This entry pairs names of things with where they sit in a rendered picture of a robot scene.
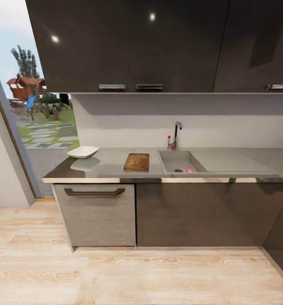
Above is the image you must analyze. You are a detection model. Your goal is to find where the cutting board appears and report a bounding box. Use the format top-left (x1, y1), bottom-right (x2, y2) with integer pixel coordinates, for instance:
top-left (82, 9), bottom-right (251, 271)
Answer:
top-left (124, 153), bottom-right (150, 171)

